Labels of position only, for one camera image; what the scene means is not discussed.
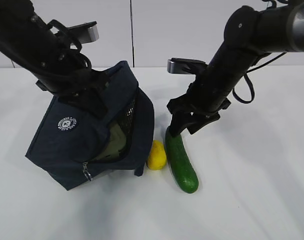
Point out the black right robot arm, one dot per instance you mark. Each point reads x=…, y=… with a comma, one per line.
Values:
x=249, y=36

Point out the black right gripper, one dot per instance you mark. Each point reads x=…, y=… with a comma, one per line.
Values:
x=188, y=114

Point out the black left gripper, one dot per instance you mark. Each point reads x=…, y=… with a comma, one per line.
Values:
x=87, y=84

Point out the green cucumber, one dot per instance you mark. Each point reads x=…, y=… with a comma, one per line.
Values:
x=182, y=170

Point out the glass container green lid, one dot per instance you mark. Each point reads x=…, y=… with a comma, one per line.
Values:
x=117, y=142

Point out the yellow lemon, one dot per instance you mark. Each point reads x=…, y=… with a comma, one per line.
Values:
x=157, y=158

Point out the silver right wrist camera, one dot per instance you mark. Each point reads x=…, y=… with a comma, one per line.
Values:
x=185, y=66

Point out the navy blue lunch bag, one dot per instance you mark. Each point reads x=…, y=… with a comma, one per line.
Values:
x=68, y=139

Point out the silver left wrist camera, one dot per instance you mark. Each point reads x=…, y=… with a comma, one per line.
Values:
x=86, y=32

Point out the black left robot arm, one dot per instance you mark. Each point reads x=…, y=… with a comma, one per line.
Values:
x=52, y=53

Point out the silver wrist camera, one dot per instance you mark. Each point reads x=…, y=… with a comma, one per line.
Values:
x=185, y=66
x=86, y=32

